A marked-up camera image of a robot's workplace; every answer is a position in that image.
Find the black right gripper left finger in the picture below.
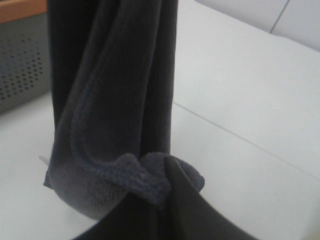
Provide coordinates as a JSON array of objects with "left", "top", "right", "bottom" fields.
[{"left": 77, "top": 193, "right": 173, "bottom": 240}]

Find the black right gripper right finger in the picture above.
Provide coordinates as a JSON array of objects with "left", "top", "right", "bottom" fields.
[{"left": 165, "top": 156, "right": 250, "bottom": 240}]

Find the dark navy towel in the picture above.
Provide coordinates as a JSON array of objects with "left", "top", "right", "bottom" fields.
[{"left": 42, "top": 0, "right": 205, "bottom": 221}]

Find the grey perforated basket orange rim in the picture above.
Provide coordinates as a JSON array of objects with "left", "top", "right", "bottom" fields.
[{"left": 0, "top": 0, "right": 51, "bottom": 113}]

